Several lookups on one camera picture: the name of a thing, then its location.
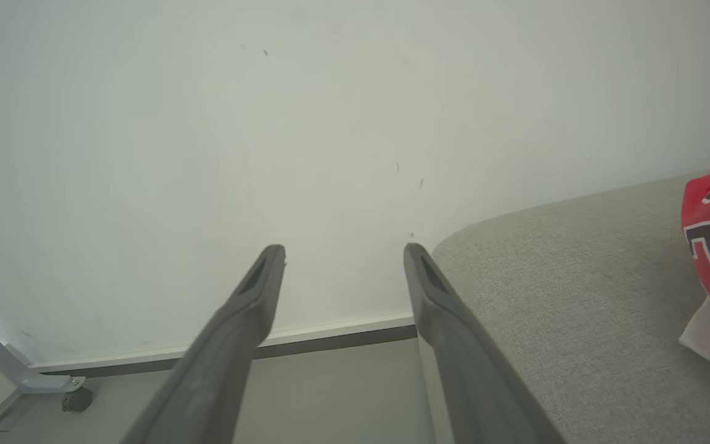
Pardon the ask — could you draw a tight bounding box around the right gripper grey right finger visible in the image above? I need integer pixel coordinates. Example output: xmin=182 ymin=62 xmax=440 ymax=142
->
xmin=402 ymin=242 xmax=566 ymax=444

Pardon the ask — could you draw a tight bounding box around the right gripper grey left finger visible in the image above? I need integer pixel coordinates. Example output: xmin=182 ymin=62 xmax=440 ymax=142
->
xmin=120 ymin=244 xmax=287 ymax=444

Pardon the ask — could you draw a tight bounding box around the grey fabric sofa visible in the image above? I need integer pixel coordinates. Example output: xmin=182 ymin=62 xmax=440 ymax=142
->
xmin=419 ymin=166 xmax=710 ymax=444

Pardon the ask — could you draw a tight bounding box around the white and black baseboard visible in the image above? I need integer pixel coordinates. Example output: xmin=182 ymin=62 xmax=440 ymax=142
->
xmin=27 ymin=313 xmax=418 ymax=378

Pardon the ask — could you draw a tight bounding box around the black caster wheel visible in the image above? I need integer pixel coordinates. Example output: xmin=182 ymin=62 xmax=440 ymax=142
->
xmin=61 ymin=387 xmax=95 ymax=413

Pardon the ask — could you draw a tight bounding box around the grey metal frame leg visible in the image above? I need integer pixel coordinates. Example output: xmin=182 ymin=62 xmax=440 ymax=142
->
xmin=0 ymin=301 xmax=86 ymax=395

